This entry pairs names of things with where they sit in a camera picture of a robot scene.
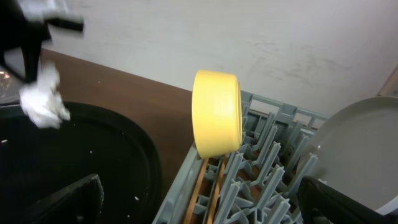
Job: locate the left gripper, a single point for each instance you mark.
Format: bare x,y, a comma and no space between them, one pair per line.
21,42

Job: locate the black round tray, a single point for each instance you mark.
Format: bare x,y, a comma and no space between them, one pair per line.
37,162

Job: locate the grey round plate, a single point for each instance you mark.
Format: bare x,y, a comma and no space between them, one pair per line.
357,153

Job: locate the white tissue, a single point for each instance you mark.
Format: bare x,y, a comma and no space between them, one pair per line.
41,101

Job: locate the wooden chopstick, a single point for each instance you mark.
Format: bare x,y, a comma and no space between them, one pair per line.
191,206
213,204

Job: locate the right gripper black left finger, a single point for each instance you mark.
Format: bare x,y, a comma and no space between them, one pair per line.
79,202

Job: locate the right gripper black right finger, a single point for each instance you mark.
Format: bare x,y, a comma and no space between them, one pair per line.
320,203

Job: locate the yellow bowl with food scraps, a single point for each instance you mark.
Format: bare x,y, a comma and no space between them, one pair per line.
216,113

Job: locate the grey dishwasher rack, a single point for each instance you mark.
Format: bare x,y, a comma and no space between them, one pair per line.
261,179

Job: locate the clear plastic bin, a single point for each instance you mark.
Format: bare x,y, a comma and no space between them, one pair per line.
9,88

